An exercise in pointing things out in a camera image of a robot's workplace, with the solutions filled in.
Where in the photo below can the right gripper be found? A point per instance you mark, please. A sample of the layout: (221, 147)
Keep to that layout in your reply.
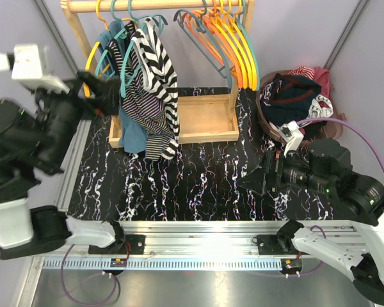
(275, 162)

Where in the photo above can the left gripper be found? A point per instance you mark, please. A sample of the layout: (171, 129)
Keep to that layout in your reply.
(107, 98)

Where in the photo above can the thin-striped black tank top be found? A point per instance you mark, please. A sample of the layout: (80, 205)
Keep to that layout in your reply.
(135, 96)

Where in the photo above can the black white wide-striped tank top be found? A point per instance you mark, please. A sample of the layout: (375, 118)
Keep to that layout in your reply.
(157, 76)

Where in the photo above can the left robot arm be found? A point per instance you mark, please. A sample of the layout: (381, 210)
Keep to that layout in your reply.
(40, 142)

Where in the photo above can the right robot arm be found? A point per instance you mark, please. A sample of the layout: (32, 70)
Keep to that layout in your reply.
(358, 198)

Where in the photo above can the yellow hanger on left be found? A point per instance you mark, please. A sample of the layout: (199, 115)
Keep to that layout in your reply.
(89, 64)

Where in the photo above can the yellow hanger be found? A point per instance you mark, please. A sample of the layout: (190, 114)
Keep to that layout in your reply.
(215, 19)
(238, 39)
(89, 64)

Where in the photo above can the blue tank top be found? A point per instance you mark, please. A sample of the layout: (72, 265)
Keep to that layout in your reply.
(134, 137)

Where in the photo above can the grey-blue hanger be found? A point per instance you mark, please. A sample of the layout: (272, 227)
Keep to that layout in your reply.
(194, 24)

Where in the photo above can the orange hanger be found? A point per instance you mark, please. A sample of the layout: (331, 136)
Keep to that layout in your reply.
(210, 31)

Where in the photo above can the black marble mat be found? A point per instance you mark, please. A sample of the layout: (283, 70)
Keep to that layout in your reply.
(199, 184)

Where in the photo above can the wooden clothes rack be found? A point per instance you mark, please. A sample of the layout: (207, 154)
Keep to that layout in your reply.
(203, 118)

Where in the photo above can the navy garment in basket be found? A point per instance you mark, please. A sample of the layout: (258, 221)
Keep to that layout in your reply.
(288, 98)

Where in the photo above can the brown laundry basket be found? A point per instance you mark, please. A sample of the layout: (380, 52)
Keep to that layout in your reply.
(330, 130)

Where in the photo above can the red striped garment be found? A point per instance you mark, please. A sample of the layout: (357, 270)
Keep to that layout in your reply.
(319, 75)

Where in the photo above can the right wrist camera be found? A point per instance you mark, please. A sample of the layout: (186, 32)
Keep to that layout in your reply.
(292, 136)

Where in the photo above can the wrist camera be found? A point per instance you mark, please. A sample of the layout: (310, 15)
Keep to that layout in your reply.
(292, 136)
(29, 66)

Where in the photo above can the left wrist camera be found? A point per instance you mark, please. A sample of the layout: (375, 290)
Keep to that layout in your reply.
(29, 66)

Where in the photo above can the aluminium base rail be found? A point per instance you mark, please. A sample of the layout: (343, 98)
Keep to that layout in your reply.
(217, 244)

